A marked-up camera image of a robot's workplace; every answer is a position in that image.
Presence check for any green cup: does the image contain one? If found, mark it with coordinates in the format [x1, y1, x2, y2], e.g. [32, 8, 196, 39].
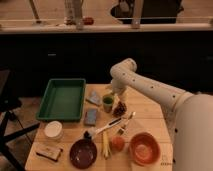
[102, 94, 114, 113]

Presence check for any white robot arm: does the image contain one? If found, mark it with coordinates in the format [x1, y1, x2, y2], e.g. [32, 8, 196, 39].
[110, 58, 213, 171]

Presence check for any green plastic tray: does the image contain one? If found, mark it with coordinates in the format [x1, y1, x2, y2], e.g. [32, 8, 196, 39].
[36, 78, 86, 122]

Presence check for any pine cone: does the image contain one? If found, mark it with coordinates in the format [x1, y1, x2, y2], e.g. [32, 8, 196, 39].
[113, 102, 127, 117]

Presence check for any blue sponge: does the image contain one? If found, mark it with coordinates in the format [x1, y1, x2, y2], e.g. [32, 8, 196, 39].
[84, 108, 98, 126]

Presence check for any small paint brush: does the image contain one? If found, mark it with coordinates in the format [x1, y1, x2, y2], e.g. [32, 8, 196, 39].
[117, 112, 136, 135]

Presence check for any orange fruit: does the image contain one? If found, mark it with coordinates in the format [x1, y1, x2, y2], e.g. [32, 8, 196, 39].
[111, 136, 125, 152]

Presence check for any red object on counter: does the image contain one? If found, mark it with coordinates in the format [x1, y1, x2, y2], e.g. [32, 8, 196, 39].
[83, 17, 94, 25]

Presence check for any white cup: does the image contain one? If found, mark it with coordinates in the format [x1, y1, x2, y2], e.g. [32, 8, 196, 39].
[44, 121, 63, 139]

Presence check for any dark purple bowl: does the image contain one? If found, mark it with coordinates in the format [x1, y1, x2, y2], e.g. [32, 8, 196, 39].
[69, 139, 97, 169]

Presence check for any orange bowl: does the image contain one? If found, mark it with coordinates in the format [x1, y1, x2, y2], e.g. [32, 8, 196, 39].
[129, 132, 161, 166]

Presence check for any wooden block eraser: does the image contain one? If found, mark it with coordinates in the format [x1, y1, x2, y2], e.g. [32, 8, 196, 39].
[35, 144, 63, 162]

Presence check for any black chair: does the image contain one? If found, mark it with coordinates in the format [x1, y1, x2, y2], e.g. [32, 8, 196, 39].
[0, 70, 40, 171]

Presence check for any white handled brush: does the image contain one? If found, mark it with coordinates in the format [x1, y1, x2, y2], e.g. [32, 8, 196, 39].
[83, 118, 122, 139]

